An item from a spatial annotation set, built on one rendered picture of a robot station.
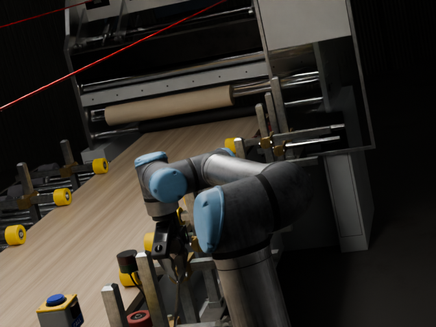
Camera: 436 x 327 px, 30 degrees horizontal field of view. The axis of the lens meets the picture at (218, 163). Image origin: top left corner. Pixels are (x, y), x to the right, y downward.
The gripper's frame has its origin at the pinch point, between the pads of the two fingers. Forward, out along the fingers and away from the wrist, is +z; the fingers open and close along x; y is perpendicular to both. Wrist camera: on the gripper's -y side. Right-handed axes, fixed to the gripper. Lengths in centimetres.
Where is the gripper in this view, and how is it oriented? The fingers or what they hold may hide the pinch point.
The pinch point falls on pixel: (178, 280)
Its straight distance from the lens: 231.3
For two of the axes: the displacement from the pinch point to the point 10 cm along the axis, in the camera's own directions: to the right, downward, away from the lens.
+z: 2.2, 9.4, 2.6
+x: -9.5, 1.4, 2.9
